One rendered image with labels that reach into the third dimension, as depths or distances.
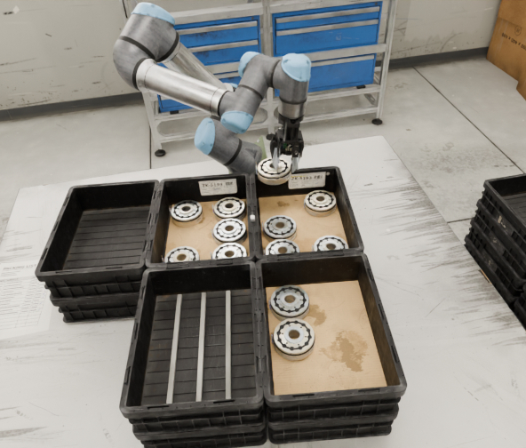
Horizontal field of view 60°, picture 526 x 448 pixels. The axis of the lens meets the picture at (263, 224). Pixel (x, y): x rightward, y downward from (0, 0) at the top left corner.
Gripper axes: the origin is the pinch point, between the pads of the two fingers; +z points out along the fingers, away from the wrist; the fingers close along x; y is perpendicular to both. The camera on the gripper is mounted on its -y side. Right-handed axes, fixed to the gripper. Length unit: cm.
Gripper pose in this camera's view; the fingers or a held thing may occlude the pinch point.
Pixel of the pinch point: (284, 167)
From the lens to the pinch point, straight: 141.4
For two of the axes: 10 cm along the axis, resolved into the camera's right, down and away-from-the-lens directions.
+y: 0.7, 6.8, -7.3
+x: 10.0, -0.1, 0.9
